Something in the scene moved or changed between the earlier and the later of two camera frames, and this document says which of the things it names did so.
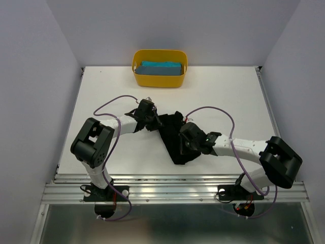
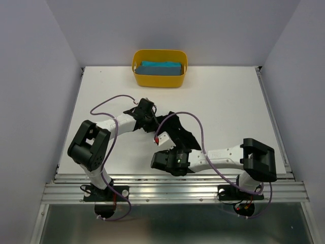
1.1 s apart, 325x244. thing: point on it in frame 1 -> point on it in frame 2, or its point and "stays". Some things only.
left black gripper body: [152, 120] stays
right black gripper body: [186, 142] -> [173, 151]
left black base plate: [109, 194] stays
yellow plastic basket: [160, 55] stays
